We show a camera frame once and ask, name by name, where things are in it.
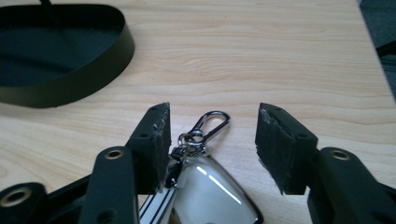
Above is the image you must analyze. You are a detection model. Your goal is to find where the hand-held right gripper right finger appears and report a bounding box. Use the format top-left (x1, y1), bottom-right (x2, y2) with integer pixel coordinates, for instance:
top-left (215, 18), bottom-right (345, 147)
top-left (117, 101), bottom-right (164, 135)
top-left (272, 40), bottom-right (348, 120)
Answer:
top-left (254, 103), bottom-right (396, 224)

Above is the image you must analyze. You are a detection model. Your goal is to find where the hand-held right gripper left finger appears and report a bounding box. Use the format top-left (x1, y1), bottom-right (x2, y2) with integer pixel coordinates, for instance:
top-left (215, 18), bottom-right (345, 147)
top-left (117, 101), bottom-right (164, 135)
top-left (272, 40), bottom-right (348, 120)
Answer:
top-left (78, 102), bottom-right (173, 224)

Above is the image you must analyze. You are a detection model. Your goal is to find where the glossy car key with clip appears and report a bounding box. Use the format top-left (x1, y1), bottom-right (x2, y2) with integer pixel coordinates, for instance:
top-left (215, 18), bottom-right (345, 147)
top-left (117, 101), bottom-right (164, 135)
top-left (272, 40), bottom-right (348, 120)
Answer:
top-left (138, 110), bottom-right (264, 224)

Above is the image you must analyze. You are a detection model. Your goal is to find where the black bar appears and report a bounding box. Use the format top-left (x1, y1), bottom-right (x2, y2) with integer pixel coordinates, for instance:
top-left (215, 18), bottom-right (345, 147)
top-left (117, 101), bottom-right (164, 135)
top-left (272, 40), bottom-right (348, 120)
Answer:
top-left (375, 40), bottom-right (396, 58)

